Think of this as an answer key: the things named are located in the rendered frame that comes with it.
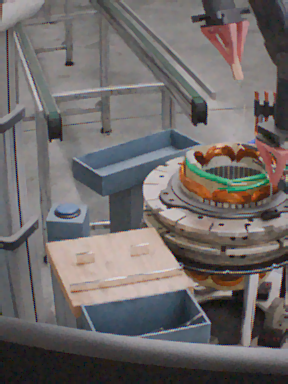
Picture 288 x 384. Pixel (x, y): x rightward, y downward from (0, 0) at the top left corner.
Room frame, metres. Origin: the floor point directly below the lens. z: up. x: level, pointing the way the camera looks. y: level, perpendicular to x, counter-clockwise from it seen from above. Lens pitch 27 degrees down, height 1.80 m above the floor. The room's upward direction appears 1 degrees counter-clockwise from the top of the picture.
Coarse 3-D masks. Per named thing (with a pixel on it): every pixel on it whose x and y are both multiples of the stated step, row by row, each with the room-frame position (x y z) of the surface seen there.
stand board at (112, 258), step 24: (72, 240) 1.29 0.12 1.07; (96, 240) 1.29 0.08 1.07; (120, 240) 1.29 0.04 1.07; (144, 240) 1.29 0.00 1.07; (72, 264) 1.21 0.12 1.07; (96, 264) 1.21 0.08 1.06; (120, 264) 1.21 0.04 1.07; (144, 264) 1.21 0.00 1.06; (168, 264) 1.21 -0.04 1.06; (120, 288) 1.14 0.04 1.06; (144, 288) 1.14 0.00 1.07; (168, 288) 1.14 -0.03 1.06; (192, 288) 1.14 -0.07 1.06; (72, 312) 1.10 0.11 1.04
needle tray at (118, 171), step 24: (120, 144) 1.68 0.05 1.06; (144, 144) 1.71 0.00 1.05; (168, 144) 1.75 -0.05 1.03; (192, 144) 1.70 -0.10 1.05; (96, 168) 1.65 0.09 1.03; (120, 168) 1.65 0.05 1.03; (144, 168) 1.59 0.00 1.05; (96, 192) 1.55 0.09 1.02; (120, 192) 1.61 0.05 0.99; (120, 216) 1.61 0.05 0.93
